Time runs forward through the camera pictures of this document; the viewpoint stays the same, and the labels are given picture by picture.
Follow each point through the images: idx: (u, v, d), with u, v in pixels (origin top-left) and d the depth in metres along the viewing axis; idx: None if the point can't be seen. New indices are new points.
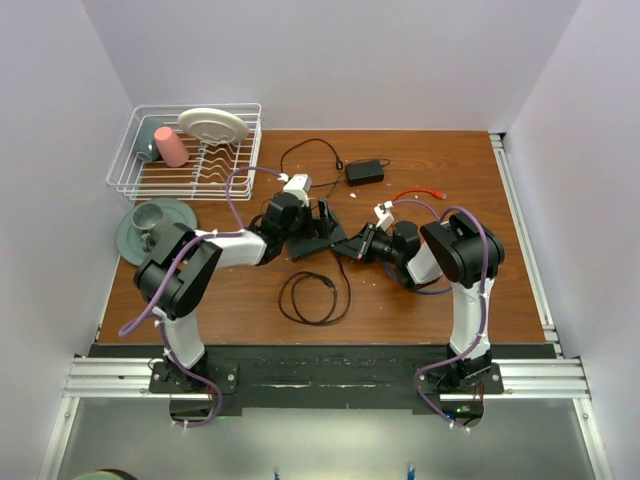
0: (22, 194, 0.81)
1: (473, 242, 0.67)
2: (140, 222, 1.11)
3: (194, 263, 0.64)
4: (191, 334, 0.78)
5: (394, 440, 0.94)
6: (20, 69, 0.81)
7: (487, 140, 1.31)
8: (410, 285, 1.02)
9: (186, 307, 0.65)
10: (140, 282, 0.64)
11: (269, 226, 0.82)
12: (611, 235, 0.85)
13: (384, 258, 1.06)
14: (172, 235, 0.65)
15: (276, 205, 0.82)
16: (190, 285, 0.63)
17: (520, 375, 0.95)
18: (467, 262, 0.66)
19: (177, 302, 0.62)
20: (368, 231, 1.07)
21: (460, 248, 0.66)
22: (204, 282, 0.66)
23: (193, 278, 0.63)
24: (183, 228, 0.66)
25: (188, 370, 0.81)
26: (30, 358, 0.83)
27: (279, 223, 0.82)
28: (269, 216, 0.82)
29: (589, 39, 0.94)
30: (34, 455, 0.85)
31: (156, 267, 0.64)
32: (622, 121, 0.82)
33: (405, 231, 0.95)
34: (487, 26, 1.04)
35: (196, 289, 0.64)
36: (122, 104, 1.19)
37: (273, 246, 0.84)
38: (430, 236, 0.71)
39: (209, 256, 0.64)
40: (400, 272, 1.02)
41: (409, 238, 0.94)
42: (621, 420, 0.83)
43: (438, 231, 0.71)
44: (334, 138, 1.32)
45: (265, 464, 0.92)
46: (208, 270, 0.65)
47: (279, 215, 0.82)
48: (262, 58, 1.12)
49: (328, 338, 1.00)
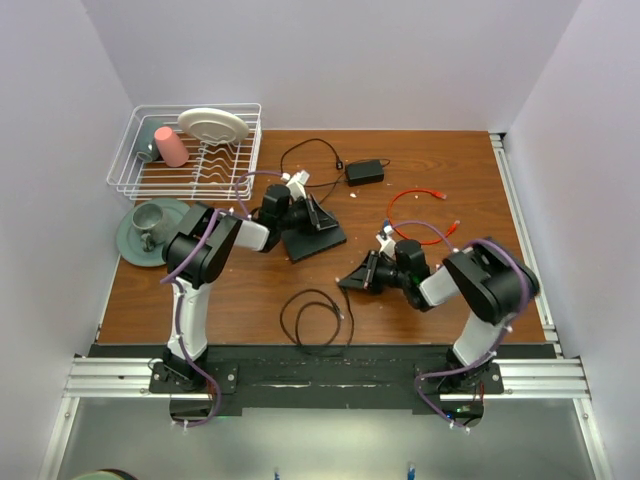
0: (22, 195, 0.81)
1: (507, 280, 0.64)
2: (140, 222, 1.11)
3: (219, 233, 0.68)
4: (201, 321, 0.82)
5: (395, 440, 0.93)
6: (19, 70, 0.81)
7: (487, 140, 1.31)
8: (422, 304, 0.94)
9: (210, 274, 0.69)
10: (167, 254, 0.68)
11: (267, 216, 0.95)
12: (611, 234, 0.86)
13: (392, 283, 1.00)
14: (195, 210, 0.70)
15: (270, 198, 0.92)
16: (216, 251, 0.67)
17: (520, 375, 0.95)
18: (502, 302, 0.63)
19: (207, 267, 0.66)
20: (371, 258, 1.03)
21: (491, 286, 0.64)
22: (226, 252, 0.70)
23: (219, 245, 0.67)
24: (204, 205, 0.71)
25: (193, 359, 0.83)
26: (31, 356, 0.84)
27: (274, 213, 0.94)
28: (265, 209, 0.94)
29: (589, 39, 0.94)
30: (34, 455, 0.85)
31: (180, 240, 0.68)
32: (621, 122, 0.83)
33: (407, 248, 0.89)
34: (487, 26, 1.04)
35: (220, 257, 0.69)
36: (122, 104, 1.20)
37: (273, 235, 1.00)
38: (458, 271, 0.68)
39: (232, 225, 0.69)
40: (409, 293, 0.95)
41: (413, 256, 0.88)
42: (622, 420, 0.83)
43: (464, 263, 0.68)
44: (334, 138, 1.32)
45: (265, 464, 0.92)
46: (229, 241, 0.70)
47: (274, 206, 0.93)
48: (262, 59, 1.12)
49: (329, 338, 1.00)
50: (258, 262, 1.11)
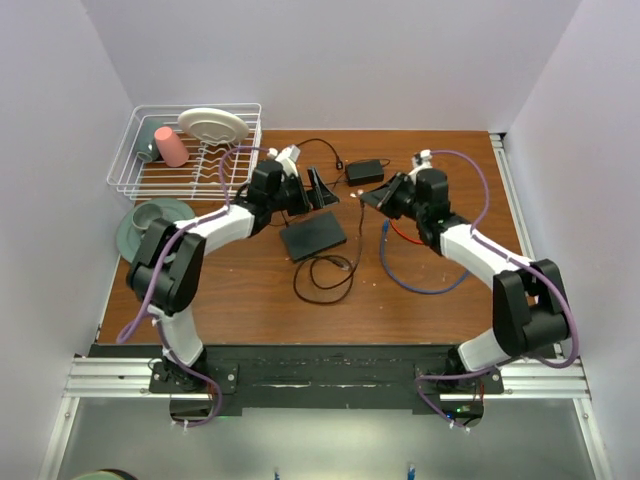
0: (22, 195, 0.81)
1: (554, 326, 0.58)
2: (140, 222, 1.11)
3: (181, 259, 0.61)
4: (189, 333, 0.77)
5: (395, 440, 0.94)
6: (20, 70, 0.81)
7: (487, 140, 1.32)
8: (433, 244, 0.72)
9: (183, 301, 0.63)
10: (133, 284, 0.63)
11: (255, 194, 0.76)
12: (611, 234, 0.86)
13: (409, 215, 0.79)
14: (154, 232, 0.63)
15: (260, 172, 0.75)
16: (181, 281, 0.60)
17: (521, 375, 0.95)
18: (536, 342, 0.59)
19: (174, 296, 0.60)
20: (396, 179, 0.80)
21: (533, 326, 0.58)
22: (196, 273, 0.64)
23: (182, 273, 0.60)
24: (164, 223, 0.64)
25: (189, 368, 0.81)
26: (31, 356, 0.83)
27: (264, 190, 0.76)
28: (254, 184, 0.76)
29: (589, 38, 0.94)
30: (34, 455, 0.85)
31: (145, 268, 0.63)
32: (621, 122, 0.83)
33: (430, 176, 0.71)
34: (487, 26, 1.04)
35: (189, 282, 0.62)
36: (122, 104, 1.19)
37: (263, 215, 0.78)
38: (510, 307, 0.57)
39: (193, 247, 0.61)
40: (422, 226, 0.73)
41: (436, 185, 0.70)
42: (621, 419, 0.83)
43: (519, 298, 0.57)
44: (335, 138, 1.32)
45: (265, 464, 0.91)
46: (196, 261, 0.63)
47: (265, 181, 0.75)
48: (262, 59, 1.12)
49: (328, 338, 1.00)
50: (258, 262, 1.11)
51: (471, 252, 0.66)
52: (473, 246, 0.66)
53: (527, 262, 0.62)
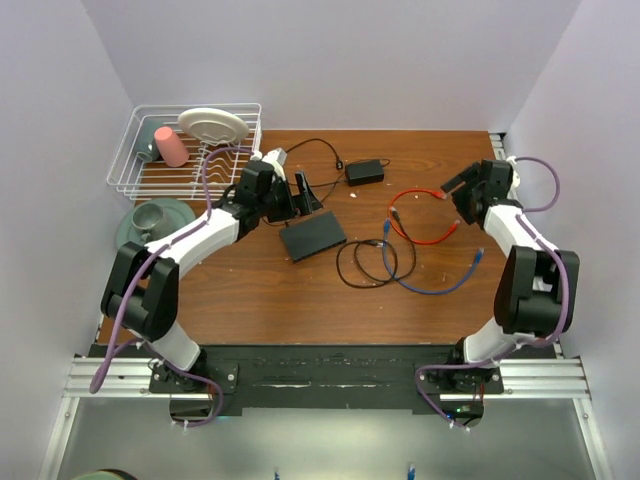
0: (22, 195, 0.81)
1: (550, 311, 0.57)
2: (140, 222, 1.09)
3: (152, 289, 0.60)
4: (181, 339, 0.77)
5: (395, 440, 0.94)
6: (19, 70, 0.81)
7: (487, 140, 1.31)
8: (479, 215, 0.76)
9: (159, 327, 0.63)
10: (109, 311, 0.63)
11: (244, 194, 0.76)
12: (611, 235, 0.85)
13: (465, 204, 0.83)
14: (124, 259, 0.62)
15: (250, 172, 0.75)
16: (152, 313, 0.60)
17: (521, 375, 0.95)
18: (524, 321, 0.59)
19: (148, 328, 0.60)
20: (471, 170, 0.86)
21: (529, 304, 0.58)
22: (170, 299, 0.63)
23: (153, 304, 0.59)
24: (134, 248, 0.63)
25: (187, 373, 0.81)
26: (30, 357, 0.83)
27: (254, 191, 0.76)
28: (243, 184, 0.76)
29: (590, 38, 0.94)
30: (34, 456, 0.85)
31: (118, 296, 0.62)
32: (622, 122, 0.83)
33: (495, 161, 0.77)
34: (487, 26, 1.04)
35: (163, 309, 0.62)
36: (122, 104, 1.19)
37: (250, 216, 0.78)
38: (514, 274, 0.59)
39: (163, 277, 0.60)
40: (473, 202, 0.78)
41: (496, 164, 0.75)
42: (623, 420, 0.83)
43: (526, 270, 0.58)
44: (335, 138, 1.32)
45: (265, 464, 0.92)
46: (170, 288, 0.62)
47: (254, 182, 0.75)
48: (262, 59, 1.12)
49: (328, 338, 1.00)
50: (259, 261, 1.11)
51: (506, 228, 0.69)
52: (511, 223, 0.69)
53: (552, 247, 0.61)
